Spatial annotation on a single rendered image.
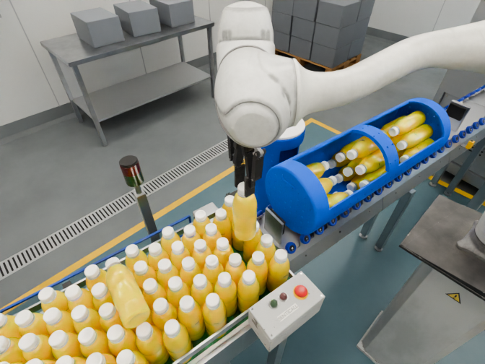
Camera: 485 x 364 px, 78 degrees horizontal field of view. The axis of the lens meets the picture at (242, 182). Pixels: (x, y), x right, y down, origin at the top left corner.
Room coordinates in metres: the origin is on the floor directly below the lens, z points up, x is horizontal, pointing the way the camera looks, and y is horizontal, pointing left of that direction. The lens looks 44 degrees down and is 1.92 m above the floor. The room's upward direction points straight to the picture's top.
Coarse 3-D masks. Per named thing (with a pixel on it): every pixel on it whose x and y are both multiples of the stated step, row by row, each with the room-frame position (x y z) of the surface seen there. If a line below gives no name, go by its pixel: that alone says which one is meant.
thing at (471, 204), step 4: (484, 184) 1.32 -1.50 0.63; (480, 188) 1.33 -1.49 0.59; (484, 188) 1.31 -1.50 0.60; (476, 192) 1.33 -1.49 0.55; (480, 192) 1.32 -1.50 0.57; (484, 192) 1.30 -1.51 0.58; (476, 196) 1.32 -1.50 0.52; (480, 196) 1.30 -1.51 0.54; (484, 196) 1.29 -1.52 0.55; (472, 200) 1.32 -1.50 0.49; (476, 200) 1.31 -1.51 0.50; (480, 200) 1.29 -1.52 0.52; (484, 200) 1.28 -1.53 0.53; (468, 204) 1.32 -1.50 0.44; (472, 204) 1.31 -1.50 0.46; (476, 204) 1.30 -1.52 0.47; (480, 204) 1.28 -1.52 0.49; (472, 208) 1.30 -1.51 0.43; (476, 208) 1.29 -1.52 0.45
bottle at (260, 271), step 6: (252, 264) 0.50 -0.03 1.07; (258, 264) 0.50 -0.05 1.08; (264, 264) 0.51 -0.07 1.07; (252, 270) 0.49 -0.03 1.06; (258, 270) 0.49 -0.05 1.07; (264, 270) 0.49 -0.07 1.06; (258, 276) 0.48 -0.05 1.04; (264, 276) 0.49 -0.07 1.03; (264, 282) 0.49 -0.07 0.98; (264, 288) 0.49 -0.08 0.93
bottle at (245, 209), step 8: (240, 200) 0.55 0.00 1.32; (248, 200) 0.55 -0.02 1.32; (256, 200) 0.58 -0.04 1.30; (232, 208) 0.57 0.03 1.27; (240, 208) 0.54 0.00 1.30; (248, 208) 0.54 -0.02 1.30; (256, 208) 0.56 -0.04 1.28; (240, 216) 0.54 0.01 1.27; (248, 216) 0.54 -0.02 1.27; (256, 216) 0.57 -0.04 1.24; (240, 224) 0.54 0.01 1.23; (248, 224) 0.54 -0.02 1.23; (240, 232) 0.54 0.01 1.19; (248, 232) 0.54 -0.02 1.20
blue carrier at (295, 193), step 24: (384, 120) 1.32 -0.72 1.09; (432, 120) 1.22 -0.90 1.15; (336, 144) 1.11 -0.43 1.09; (384, 144) 0.95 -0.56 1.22; (432, 144) 1.06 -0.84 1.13; (288, 168) 0.79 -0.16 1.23; (336, 168) 1.06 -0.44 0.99; (408, 168) 0.99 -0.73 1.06; (288, 192) 0.76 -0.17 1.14; (312, 192) 0.70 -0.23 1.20; (360, 192) 0.78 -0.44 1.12; (288, 216) 0.75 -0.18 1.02; (312, 216) 0.66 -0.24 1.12; (336, 216) 0.72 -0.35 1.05
